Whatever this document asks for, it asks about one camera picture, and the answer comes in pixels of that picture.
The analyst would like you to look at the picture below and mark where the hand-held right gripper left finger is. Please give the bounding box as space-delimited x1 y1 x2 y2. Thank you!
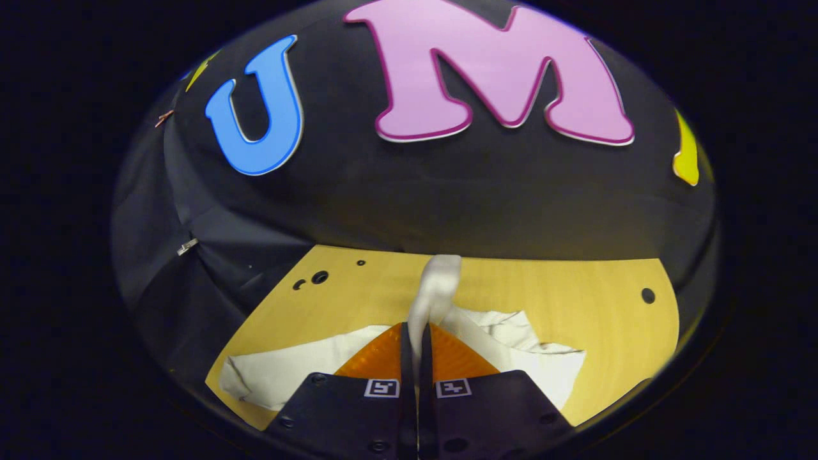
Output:
263 321 419 460

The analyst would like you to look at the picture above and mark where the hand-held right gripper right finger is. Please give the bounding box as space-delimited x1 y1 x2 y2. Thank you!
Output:
419 321 576 460

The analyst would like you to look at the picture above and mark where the white garment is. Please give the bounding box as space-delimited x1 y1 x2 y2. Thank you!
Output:
219 254 587 411

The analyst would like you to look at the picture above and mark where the black backdrop cloth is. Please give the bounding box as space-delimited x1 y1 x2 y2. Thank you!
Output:
112 0 720 358

